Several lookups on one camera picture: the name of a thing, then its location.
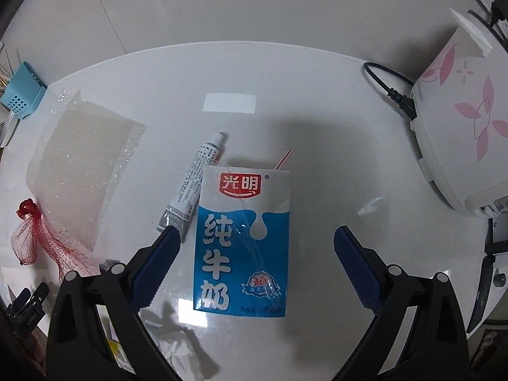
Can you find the blue plastic utensil holder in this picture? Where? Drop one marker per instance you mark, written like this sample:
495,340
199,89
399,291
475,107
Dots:
22,91

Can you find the clear plastic straw wrapper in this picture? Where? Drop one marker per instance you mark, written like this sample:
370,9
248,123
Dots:
371,207

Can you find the blue striped plate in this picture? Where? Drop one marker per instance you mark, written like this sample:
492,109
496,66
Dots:
6,129

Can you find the clear bubble wrap sheet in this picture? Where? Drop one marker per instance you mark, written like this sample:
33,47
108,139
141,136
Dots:
79,158

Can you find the white tissue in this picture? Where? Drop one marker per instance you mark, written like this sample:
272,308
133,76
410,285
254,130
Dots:
178,349

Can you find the yellow white snack packet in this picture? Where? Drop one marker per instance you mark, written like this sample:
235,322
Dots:
112,345

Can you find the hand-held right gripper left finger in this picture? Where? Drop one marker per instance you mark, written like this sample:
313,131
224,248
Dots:
158,262

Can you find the red mesh net bag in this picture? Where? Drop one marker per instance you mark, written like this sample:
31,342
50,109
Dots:
51,242

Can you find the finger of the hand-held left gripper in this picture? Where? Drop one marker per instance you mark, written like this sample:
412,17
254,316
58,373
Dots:
29,309

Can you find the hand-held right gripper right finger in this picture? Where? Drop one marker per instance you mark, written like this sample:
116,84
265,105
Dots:
353,262

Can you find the blue white milk carton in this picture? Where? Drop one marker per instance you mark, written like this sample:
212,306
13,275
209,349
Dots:
222,246

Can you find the white grey ointment tube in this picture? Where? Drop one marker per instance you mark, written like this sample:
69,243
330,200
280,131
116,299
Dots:
194,174

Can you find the red white drinking straw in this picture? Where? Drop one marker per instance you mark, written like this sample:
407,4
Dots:
282,159

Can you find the white floral rice cooker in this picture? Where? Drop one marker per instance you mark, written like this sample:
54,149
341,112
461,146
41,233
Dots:
456,127

